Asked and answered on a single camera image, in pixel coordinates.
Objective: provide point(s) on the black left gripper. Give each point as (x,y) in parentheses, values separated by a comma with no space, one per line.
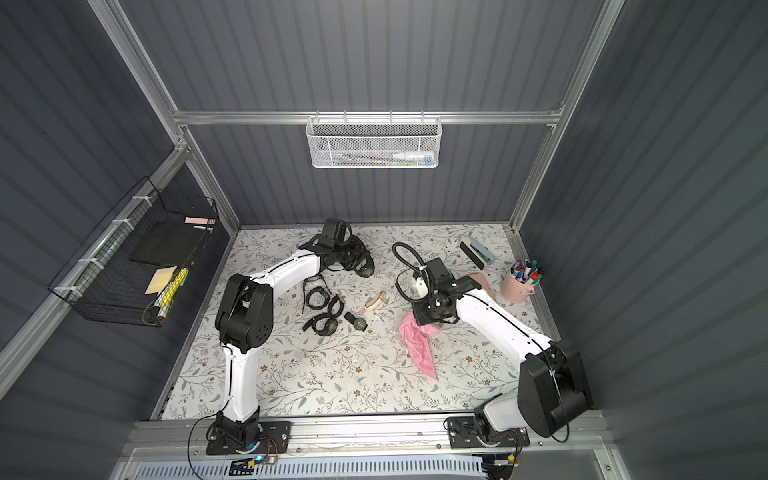
(352,255)

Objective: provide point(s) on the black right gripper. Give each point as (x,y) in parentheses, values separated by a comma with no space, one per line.
(429,309)

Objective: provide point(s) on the pink cloth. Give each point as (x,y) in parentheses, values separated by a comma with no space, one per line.
(416,338)

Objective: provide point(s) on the black strap wristwatch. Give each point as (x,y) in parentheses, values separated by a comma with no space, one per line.
(358,258)

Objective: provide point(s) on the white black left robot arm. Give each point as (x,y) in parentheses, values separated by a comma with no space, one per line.
(245,319)

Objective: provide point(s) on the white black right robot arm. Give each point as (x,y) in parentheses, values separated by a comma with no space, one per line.
(552,387)

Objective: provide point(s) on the black watch lower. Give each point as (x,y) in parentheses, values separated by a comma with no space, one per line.
(325,323)

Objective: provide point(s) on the green dial watch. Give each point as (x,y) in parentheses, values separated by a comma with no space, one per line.
(357,322)

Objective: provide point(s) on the pink case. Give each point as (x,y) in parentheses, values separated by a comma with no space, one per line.
(482,280)

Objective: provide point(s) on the pink pen cup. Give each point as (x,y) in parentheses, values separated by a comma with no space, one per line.
(514,291)

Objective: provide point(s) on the coloured markers bunch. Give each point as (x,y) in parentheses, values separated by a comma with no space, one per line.
(527,272)

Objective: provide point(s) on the black notebook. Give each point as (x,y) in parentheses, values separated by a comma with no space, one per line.
(168,244)

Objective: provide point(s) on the yellow sticky note pad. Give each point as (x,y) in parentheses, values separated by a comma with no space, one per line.
(160,280)

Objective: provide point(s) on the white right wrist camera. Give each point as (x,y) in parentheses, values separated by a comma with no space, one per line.
(420,288)

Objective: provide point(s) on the beige strap watch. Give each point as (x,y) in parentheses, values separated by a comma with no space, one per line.
(373,303)

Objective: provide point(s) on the white wire basket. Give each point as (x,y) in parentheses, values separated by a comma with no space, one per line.
(348,145)

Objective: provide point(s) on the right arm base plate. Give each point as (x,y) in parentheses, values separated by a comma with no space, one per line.
(467,432)

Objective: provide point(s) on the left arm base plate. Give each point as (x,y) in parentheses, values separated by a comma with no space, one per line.
(227,437)

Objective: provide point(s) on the black wire basket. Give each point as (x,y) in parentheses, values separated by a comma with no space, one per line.
(133,272)

